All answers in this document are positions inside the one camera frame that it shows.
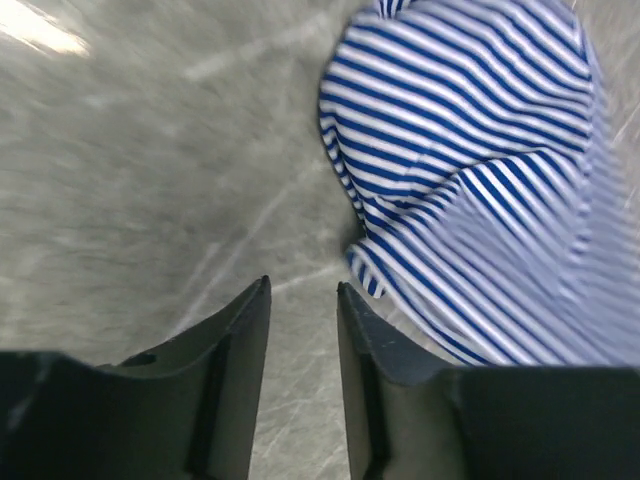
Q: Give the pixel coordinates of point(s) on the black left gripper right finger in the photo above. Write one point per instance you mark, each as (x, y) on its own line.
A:
(411, 415)

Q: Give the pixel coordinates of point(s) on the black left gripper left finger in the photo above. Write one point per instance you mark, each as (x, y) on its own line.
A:
(184, 409)

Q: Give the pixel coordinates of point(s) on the blue white striped tank top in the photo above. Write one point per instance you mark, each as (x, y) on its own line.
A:
(472, 140)

